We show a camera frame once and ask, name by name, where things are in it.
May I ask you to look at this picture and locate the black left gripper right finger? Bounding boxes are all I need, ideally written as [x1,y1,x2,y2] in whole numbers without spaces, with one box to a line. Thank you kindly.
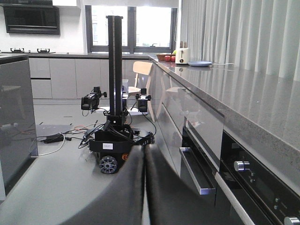
[145,144,236,225]

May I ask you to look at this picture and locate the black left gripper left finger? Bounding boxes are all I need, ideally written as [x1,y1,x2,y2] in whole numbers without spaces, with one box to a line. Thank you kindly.
[62,148,145,225]

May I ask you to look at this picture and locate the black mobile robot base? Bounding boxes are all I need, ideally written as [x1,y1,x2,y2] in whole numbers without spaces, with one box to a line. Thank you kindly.
[81,15,154,174]

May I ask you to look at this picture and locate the black power adapter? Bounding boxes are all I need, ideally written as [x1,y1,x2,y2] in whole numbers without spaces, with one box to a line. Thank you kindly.
[43,133,65,143]

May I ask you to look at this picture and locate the black built-in oven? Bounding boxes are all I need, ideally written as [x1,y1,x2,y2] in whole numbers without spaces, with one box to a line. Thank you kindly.
[179,126,300,225]

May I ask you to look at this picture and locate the grey kitchen island cabinet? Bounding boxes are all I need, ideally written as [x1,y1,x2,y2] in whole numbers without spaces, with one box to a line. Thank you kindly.
[0,54,38,195]

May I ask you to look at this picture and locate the light wooden chair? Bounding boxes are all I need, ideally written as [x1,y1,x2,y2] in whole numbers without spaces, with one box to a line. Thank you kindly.
[128,61,155,122]

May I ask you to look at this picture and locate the blue plate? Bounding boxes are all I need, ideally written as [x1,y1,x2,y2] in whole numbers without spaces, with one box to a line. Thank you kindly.
[188,61,212,67]

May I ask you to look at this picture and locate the fruit basket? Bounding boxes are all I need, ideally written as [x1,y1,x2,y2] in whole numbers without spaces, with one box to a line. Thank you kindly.
[156,50,176,62]

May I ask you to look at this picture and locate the white toaster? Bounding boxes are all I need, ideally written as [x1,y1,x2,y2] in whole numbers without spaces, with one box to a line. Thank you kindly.
[175,48,190,65]

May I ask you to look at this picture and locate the black framed window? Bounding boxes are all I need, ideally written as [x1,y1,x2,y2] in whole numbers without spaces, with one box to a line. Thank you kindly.
[84,5,178,53]

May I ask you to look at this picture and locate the gas stove burners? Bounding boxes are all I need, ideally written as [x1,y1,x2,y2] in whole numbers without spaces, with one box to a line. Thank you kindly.
[0,48,55,54]

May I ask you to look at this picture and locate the grey window curtain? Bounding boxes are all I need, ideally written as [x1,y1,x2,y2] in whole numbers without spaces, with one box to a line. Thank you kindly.
[178,0,300,81]

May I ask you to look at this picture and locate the black range hood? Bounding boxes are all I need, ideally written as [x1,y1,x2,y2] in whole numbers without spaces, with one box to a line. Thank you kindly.
[0,0,60,35]

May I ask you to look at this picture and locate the chrome drawer handle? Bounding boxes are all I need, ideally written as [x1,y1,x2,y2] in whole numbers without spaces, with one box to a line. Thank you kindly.
[179,147,217,196]

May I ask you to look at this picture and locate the white floor cable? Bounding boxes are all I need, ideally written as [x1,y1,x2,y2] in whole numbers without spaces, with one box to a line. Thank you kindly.
[31,132,66,157]

